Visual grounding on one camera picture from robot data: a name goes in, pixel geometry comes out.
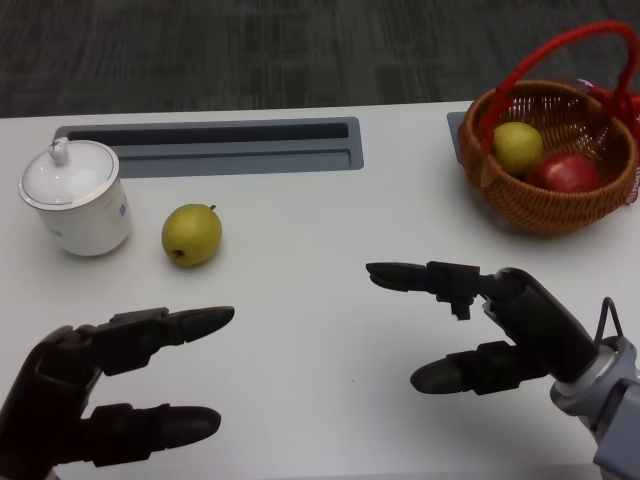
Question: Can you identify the red apple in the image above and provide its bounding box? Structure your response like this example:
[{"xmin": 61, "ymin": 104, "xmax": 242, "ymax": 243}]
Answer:
[{"xmin": 524, "ymin": 153, "xmax": 601, "ymax": 194}]

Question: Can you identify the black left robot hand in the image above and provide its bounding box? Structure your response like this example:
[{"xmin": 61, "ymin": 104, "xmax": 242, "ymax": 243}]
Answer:
[{"xmin": 0, "ymin": 305, "xmax": 236, "ymax": 480}]

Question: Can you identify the grey round cup holder recess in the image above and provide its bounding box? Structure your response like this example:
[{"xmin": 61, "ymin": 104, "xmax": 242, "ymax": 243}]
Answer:
[{"xmin": 446, "ymin": 110, "xmax": 469, "ymax": 164}]

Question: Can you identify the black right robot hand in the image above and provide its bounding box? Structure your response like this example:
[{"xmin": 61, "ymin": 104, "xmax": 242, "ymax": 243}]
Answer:
[{"xmin": 365, "ymin": 260, "xmax": 604, "ymax": 396}]

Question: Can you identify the grey right wrist camera housing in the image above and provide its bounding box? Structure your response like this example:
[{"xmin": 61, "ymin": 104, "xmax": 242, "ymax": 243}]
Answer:
[{"xmin": 592, "ymin": 379, "xmax": 640, "ymax": 480}]

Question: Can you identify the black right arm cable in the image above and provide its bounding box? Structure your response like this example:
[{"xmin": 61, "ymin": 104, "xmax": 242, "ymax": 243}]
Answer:
[{"xmin": 594, "ymin": 297, "xmax": 624, "ymax": 351}]

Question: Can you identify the white ceramic cup lid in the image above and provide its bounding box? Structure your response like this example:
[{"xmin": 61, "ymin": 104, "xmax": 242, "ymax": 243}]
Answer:
[{"xmin": 18, "ymin": 139, "xmax": 121, "ymax": 214}]

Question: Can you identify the white ceramic cup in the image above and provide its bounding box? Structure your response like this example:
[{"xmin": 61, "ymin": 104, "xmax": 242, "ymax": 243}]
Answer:
[{"xmin": 22, "ymin": 177, "xmax": 134, "ymax": 257}]

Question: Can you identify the grey long table tray recess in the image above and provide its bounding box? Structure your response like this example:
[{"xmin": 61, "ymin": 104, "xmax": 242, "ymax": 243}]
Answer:
[{"xmin": 52, "ymin": 116, "xmax": 365, "ymax": 179}]

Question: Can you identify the red printed ribbon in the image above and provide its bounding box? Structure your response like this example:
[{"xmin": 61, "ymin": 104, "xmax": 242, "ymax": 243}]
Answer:
[{"xmin": 574, "ymin": 77, "xmax": 640, "ymax": 206}]

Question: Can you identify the green pear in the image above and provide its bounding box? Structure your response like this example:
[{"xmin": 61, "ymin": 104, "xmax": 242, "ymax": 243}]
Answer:
[
  {"xmin": 160, "ymin": 203, "xmax": 223, "ymax": 269},
  {"xmin": 493, "ymin": 121, "xmax": 545, "ymax": 175}
]

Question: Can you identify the wicker basket with red handle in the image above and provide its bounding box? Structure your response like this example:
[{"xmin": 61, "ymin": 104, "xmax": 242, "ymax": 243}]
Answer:
[{"xmin": 457, "ymin": 19, "xmax": 640, "ymax": 235}]

